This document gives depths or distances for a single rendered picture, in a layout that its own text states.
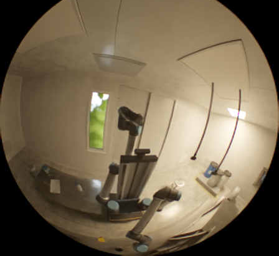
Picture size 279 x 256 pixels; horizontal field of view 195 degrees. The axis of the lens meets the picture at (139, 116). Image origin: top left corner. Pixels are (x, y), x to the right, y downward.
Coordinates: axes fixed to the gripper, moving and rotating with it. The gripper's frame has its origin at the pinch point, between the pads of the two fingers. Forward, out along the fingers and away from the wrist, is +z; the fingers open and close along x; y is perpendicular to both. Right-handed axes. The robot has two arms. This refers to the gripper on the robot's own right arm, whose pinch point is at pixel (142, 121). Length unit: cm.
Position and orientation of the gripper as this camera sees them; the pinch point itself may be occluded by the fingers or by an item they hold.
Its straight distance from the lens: 48.3
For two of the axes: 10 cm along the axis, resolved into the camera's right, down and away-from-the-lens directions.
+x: -6.3, 7.6, -1.6
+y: 5.6, 5.8, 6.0
